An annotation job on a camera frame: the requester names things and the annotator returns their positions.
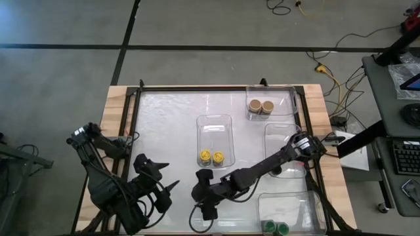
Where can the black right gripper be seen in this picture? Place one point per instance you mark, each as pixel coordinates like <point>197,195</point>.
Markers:
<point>210,193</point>

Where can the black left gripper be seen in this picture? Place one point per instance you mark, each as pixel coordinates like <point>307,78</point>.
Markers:
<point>147,173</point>

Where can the yellow-lid onion seasoning jar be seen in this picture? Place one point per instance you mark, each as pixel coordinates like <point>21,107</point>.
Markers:
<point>218,158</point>
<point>205,157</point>

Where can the green oregano spice jar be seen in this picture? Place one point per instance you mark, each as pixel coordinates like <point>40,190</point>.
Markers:
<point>283,228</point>
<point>269,226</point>

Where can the tan-lid seasoning jar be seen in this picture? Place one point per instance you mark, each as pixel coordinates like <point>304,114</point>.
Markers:
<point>255,105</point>
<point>267,107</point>

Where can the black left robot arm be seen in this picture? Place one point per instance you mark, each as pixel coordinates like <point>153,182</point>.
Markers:
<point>101,187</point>

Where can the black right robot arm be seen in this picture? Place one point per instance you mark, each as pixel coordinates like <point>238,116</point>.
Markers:
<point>262,167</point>

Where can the clear plastic bin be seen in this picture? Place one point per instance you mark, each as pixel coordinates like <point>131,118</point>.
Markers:
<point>282,95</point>
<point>215,131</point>
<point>275,137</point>
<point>295,206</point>

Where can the grey metal stand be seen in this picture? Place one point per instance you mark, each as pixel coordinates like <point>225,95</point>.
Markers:
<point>26,156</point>

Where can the black power adapter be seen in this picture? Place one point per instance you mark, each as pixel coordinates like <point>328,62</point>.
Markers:
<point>338,121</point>

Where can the white paper sheet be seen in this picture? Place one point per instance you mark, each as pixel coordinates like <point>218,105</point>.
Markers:
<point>356,160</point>

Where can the black desk support beam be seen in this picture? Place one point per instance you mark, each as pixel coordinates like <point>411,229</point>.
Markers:
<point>364,140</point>

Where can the desk caster wheel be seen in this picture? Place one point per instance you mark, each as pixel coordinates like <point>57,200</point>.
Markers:
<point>382,207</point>

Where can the grey desk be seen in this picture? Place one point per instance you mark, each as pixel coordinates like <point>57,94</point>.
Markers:
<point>380,98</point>

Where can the black keyboard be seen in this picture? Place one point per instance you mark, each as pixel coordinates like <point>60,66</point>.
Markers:
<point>407,159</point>

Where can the dark handheld device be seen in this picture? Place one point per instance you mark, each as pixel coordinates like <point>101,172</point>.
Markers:
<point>411,190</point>

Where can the black round coil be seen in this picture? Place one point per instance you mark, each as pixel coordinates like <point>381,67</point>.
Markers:
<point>411,114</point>

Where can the clear plastic bag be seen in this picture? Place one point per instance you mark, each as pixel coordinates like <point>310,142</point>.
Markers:
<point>395,72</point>

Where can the tablet with blue screen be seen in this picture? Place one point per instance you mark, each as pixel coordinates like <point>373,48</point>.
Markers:
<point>414,83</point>

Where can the red tool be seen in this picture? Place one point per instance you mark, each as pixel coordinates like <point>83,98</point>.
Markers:
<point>412,21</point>

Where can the black metal table frame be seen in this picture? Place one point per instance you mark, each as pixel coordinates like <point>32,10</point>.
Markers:
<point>197,88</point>

